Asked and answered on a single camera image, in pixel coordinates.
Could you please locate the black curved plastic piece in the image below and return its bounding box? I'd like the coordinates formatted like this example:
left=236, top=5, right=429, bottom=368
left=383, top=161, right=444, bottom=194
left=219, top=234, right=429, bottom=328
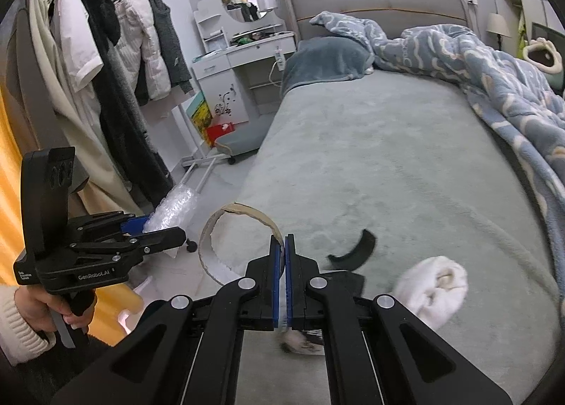
left=327, top=228, right=377, bottom=271

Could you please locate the beige long coat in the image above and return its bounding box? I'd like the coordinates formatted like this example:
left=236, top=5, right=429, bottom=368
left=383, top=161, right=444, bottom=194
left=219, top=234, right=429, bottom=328
left=29, top=0, right=146, bottom=211

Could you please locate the printed wrapper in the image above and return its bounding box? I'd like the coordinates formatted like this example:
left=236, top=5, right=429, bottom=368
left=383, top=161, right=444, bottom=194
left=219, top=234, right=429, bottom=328
left=280, top=329, right=326, bottom=356

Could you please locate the white vanity desk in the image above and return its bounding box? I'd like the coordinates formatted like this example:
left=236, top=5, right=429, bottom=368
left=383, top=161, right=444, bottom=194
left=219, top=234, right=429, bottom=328
left=192, top=0, right=297, bottom=123

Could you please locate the khaki jacket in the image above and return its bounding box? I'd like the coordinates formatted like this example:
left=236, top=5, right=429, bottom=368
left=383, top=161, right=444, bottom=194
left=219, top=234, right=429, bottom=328
left=11, top=12, right=91, bottom=194

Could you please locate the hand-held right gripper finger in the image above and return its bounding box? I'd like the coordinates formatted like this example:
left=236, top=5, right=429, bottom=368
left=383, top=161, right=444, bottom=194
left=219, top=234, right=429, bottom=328
left=50, top=235, right=287, bottom=405
left=285, top=235, right=508, bottom=405

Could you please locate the person's left forearm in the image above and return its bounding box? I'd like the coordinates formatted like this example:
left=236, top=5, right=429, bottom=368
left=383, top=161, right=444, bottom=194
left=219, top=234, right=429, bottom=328
left=0, top=286, right=56, bottom=366

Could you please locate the black chair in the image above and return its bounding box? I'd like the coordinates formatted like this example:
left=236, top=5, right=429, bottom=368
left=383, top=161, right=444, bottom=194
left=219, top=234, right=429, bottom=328
left=530, top=22, right=565, bottom=92

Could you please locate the clear bubble wrap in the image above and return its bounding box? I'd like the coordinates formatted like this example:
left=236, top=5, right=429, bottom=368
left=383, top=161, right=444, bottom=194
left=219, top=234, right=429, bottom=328
left=143, top=184, right=197, bottom=233

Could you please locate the yellow curtain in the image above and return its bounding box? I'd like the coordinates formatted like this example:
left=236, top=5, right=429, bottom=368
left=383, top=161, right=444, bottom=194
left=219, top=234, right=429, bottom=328
left=0, top=78, right=142, bottom=337

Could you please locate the beige table lamp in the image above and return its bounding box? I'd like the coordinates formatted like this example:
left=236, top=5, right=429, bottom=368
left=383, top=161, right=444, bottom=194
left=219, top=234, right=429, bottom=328
left=486, top=13, right=513, bottom=50

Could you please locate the person's left hand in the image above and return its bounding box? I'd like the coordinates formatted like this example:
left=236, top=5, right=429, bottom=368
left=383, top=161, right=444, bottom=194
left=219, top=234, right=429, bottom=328
left=15, top=286, right=97, bottom=337

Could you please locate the grey-blue pillow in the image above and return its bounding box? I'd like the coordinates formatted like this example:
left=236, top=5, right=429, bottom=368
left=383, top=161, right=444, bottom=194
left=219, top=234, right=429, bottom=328
left=280, top=37, right=374, bottom=99

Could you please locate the yellow picture board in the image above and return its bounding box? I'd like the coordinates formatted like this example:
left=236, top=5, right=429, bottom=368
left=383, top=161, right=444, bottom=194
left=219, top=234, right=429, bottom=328
left=185, top=93, right=210, bottom=143

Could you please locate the grey knit vest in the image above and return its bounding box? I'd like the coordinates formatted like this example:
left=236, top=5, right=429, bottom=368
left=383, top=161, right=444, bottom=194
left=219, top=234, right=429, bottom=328
left=135, top=0, right=195, bottom=96

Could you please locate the white shirt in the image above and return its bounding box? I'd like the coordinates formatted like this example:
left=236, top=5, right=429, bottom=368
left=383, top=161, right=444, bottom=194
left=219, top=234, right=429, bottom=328
left=57, top=0, right=104, bottom=90

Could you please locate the cardboard tape roll core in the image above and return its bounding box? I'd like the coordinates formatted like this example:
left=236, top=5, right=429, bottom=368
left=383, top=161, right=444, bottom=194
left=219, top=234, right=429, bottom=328
left=198, top=202, right=285, bottom=286

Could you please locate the black fuzzy coat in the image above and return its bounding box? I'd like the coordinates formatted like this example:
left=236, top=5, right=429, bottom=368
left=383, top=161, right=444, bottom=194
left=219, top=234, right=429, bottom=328
left=48, top=0, right=173, bottom=211

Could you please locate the white wardrobe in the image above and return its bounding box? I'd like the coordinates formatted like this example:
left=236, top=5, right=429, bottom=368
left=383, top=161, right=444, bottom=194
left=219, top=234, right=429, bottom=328
left=479, top=0, right=565, bottom=92

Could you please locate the red box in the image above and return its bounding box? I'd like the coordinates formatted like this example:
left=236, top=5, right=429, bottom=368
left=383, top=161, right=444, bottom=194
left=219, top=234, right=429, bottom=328
left=205, top=121, right=234, bottom=145

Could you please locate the blue patterned duvet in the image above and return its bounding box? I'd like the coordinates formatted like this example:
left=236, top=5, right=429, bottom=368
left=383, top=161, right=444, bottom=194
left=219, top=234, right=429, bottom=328
left=309, top=11, right=565, bottom=233

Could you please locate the cream plush cushion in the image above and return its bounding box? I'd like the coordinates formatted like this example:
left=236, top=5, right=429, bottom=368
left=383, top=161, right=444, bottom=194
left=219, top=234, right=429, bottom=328
left=523, top=37, right=563, bottom=76

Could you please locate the white puffer jacket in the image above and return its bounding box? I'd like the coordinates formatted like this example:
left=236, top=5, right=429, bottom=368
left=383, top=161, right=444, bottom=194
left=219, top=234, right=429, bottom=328
left=106, top=0, right=171, bottom=101

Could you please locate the grey bed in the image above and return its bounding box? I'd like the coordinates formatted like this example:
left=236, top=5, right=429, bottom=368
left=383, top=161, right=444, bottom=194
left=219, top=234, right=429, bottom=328
left=236, top=0, right=562, bottom=405

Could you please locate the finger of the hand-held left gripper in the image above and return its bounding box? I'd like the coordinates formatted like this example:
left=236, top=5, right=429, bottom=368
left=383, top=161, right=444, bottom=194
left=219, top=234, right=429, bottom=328
left=68, top=211, right=153, bottom=238
left=68, top=226, right=187, bottom=265

